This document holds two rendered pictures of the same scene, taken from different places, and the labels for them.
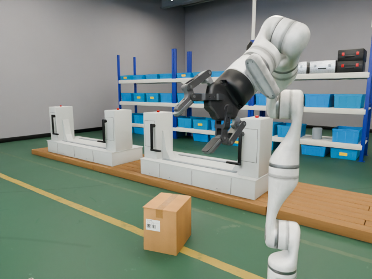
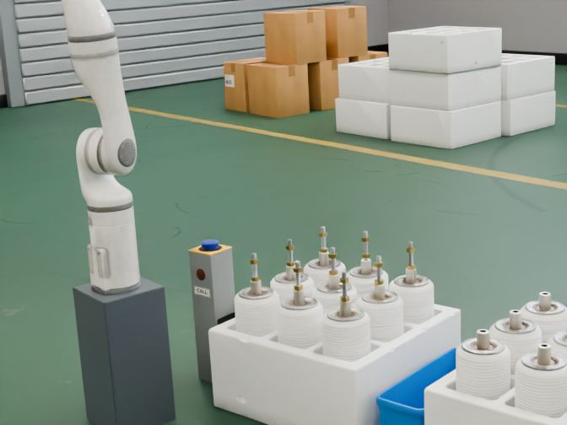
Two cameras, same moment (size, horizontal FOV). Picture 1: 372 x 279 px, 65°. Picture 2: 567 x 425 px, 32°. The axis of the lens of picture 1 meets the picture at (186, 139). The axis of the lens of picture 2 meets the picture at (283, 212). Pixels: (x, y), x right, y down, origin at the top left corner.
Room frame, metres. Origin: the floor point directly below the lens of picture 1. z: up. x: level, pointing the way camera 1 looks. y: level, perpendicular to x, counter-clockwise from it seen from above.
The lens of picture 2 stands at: (2.65, 0.55, 0.95)
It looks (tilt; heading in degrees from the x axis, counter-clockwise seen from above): 15 degrees down; 196
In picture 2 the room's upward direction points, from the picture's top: 3 degrees counter-clockwise
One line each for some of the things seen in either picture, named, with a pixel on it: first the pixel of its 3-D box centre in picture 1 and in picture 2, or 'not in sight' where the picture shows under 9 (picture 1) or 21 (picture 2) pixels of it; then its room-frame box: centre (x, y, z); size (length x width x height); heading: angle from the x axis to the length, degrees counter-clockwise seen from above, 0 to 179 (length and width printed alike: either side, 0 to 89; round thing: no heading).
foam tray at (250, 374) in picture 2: not in sight; (337, 357); (0.69, 0.10, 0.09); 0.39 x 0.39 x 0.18; 65
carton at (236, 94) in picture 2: not in sight; (253, 83); (-3.37, -1.32, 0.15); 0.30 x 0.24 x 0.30; 142
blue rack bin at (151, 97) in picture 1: (158, 97); not in sight; (7.02, 0.65, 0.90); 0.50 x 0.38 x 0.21; 144
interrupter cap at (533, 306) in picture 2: not in sight; (544, 308); (0.76, 0.53, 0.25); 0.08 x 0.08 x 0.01
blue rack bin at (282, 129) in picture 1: (292, 130); not in sight; (5.11, -1.89, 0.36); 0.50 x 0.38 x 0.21; 145
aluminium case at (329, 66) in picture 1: (324, 67); not in sight; (4.82, -2.24, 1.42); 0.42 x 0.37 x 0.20; 146
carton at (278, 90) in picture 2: not in sight; (278, 88); (-3.14, -1.10, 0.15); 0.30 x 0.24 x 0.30; 52
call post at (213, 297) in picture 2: not in sight; (214, 314); (0.64, -0.20, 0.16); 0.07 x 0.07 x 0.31; 65
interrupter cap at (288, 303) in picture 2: not in sight; (299, 303); (0.80, 0.05, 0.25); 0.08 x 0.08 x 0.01
